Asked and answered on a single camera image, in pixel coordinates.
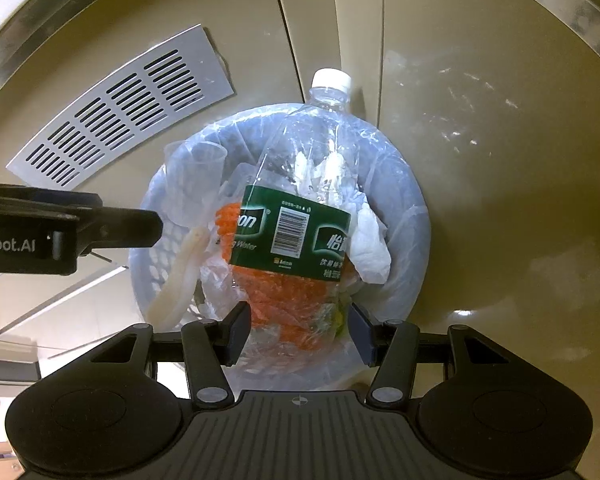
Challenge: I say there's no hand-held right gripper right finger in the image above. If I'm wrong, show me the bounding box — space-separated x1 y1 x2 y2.
347 304 518 409

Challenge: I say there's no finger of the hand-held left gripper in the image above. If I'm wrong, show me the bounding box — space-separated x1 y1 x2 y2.
77 207 164 256

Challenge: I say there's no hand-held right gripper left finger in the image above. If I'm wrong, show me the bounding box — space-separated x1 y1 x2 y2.
87 301 253 409

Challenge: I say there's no orange mesh net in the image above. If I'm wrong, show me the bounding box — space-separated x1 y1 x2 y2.
214 202 331 351

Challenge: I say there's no cream plastic piece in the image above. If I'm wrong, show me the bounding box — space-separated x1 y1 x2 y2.
149 226 212 332

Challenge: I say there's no clear plastic cup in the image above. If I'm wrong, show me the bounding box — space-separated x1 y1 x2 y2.
164 140 227 226

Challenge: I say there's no crushed clear water bottle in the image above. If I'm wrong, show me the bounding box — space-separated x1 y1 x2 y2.
227 67 355 356

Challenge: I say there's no trash bin with blue liner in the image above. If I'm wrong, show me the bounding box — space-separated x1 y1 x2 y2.
127 102 431 396

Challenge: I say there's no silver cabinet vent grille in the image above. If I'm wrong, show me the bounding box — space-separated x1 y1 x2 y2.
6 24 236 192

